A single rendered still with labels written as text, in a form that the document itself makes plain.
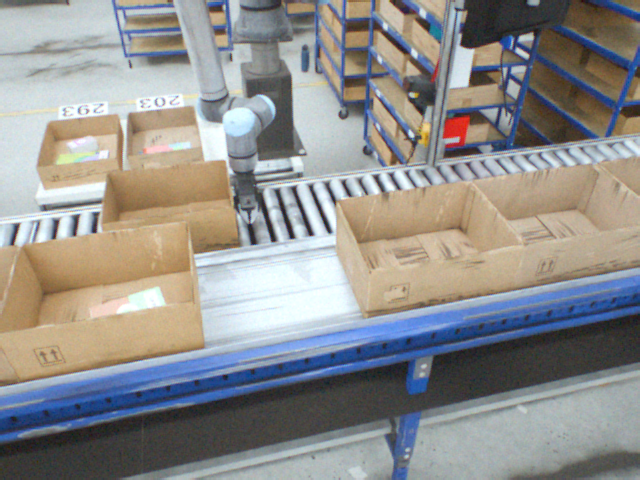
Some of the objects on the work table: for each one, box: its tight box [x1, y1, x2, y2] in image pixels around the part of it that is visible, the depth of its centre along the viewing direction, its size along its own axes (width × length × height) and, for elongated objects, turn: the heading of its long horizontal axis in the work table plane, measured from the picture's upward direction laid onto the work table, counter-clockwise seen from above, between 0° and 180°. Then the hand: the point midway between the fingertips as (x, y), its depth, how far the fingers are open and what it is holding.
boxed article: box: [67, 136, 98, 154], centre depth 219 cm, size 6×10×5 cm, turn 133°
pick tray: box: [35, 113, 124, 190], centre depth 212 cm, size 28×38×10 cm
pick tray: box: [126, 106, 204, 170], centre depth 219 cm, size 28×38×10 cm
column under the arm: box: [241, 60, 307, 161], centre depth 216 cm, size 26×26×33 cm
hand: (249, 221), depth 175 cm, fingers closed
